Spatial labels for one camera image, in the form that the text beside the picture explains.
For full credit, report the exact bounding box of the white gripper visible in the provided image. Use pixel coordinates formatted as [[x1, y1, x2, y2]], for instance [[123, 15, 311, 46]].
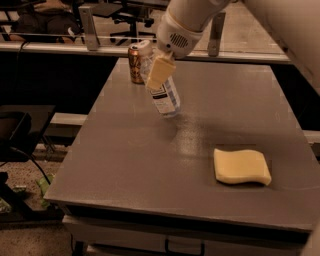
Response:
[[147, 9, 203, 90]]

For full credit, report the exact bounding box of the clear plastic water bottle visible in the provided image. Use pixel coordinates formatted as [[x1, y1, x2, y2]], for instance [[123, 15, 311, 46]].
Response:
[[140, 40, 180, 117]]

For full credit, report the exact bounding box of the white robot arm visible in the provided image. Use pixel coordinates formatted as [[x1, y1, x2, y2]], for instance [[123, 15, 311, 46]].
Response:
[[147, 0, 320, 94]]

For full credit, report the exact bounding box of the orange soda can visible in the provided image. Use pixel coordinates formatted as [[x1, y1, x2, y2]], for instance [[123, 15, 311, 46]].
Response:
[[128, 42, 146, 84]]

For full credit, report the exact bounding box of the black office chair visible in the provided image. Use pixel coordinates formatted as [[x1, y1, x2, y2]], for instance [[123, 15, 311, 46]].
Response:
[[92, 0, 170, 45]]

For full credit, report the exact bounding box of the yellow sponge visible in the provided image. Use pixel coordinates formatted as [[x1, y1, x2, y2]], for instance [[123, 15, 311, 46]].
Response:
[[213, 149, 272, 186]]

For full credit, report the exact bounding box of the person in dark clothes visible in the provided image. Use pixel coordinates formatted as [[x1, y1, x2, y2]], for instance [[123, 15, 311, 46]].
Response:
[[9, 0, 81, 44]]

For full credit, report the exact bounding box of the black side table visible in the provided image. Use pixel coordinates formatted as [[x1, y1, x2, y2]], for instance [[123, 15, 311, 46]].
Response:
[[0, 105, 56, 162]]

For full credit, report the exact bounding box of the green crumpled wrapper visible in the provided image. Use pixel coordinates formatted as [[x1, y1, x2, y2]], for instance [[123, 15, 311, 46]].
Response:
[[36, 174, 55, 210]]

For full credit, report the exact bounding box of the white cabinet under table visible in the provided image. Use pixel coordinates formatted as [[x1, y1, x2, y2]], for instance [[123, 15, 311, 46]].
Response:
[[63, 215, 303, 256]]

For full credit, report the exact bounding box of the right metal railing post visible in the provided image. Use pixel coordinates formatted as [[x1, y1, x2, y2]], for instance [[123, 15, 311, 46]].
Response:
[[207, 11, 226, 57]]

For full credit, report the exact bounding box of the metal railing post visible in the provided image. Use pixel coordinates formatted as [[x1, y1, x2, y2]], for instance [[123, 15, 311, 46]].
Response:
[[207, 11, 226, 57], [79, 5, 100, 51]]

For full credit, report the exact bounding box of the left metal railing post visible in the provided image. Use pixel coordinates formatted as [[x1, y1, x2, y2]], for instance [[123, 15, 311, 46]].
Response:
[[79, 5, 100, 51]]

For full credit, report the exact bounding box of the black cable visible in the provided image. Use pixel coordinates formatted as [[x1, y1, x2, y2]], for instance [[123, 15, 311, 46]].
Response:
[[0, 146, 52, 186]]

